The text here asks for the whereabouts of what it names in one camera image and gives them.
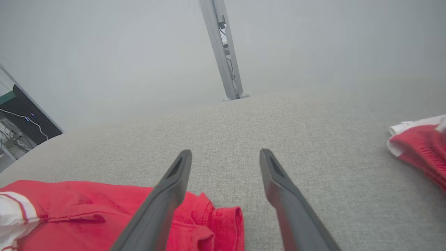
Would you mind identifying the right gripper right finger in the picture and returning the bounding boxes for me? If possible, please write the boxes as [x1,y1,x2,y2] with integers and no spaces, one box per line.
[259,149,342,251]

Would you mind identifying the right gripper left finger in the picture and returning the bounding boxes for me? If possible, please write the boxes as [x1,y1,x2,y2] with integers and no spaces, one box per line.
[110,150,193,251]

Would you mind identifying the red basketball jersey number 23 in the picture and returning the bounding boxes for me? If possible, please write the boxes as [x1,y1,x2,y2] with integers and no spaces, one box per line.
[0,180,245,251]

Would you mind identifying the red shorts with white stripe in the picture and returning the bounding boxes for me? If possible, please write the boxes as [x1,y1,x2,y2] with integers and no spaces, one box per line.
[387,115,446,191]

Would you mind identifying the grey fabric sofa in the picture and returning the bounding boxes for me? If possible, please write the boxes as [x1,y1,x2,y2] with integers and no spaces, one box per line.
[0,75,446,251]

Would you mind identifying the black equipment cabinet with lights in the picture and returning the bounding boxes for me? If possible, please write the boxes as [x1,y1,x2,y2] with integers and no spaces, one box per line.
[0,84,64,147]

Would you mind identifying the grey metal partition post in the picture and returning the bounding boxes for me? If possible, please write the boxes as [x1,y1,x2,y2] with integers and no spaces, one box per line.
[199,0,244,101]

